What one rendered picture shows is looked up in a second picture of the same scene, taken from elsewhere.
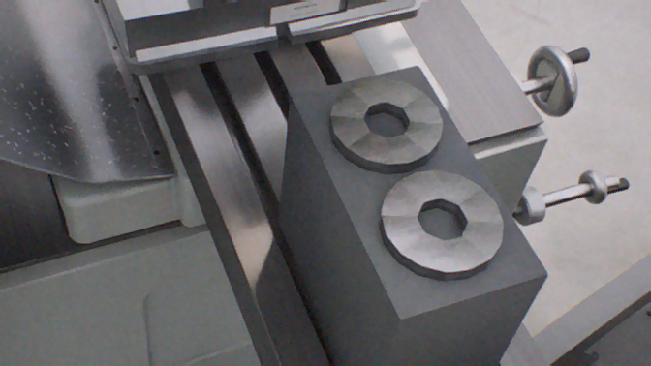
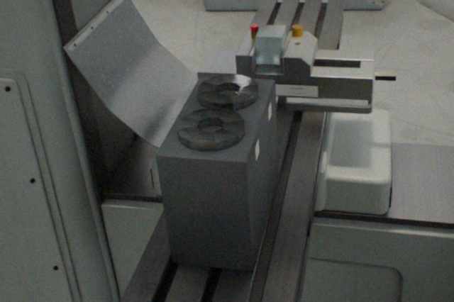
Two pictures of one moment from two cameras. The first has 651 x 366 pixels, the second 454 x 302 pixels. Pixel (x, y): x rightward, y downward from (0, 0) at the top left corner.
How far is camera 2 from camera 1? 61 cm
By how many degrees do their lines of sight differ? 38
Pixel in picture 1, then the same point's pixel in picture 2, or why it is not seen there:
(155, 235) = not seen: hidden behind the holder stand
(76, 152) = (158, 133)
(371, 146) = (208, 94)
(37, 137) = (142, 119)
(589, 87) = not seen: outside the picture
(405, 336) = (164, 174)
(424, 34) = (424, 159)
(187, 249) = not seen: hidden behind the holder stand
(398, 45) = (379, 145)
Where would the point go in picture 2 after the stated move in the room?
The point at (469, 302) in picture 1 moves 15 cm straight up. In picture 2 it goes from (196, 161) to (184, 53)
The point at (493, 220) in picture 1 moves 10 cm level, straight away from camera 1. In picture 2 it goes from (235, 131) to (298, 108)
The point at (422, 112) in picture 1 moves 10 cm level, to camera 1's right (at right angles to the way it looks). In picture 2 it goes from (247, 89) to (305, 110)
